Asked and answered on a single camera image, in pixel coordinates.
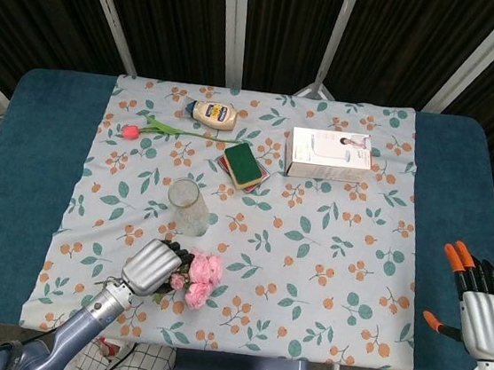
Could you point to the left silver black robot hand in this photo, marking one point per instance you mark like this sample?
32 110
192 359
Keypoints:
152 270

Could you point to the right silver robot hand orange fingertips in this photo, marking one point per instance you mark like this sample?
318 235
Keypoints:
481 319

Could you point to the pink rose bouquet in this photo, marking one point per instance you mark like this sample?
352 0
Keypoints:
200 278

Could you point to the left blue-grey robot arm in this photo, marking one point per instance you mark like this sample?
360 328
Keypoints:
65 334

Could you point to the clear glass cup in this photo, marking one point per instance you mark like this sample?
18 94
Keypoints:
187 207

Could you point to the white checkered bag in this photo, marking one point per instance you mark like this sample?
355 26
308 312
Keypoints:
137 366

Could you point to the red playing card pack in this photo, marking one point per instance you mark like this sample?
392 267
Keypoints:
256 185

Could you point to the green yellow sponge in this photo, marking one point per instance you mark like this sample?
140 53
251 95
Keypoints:
243 166

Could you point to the pink tulip with green stem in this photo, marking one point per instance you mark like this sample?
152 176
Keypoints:
164 129

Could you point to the floral printed tablecloth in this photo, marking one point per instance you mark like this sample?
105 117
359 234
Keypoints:
294 244

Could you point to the blue table cover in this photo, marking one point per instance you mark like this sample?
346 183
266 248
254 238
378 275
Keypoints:
35 161

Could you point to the mayonnaise squeeze bottle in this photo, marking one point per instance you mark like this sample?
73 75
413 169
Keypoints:
212 114

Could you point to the white lamp product box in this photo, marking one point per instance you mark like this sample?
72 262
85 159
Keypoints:
328 155

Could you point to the white tripod stand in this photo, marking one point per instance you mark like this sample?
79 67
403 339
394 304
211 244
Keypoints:
316 81

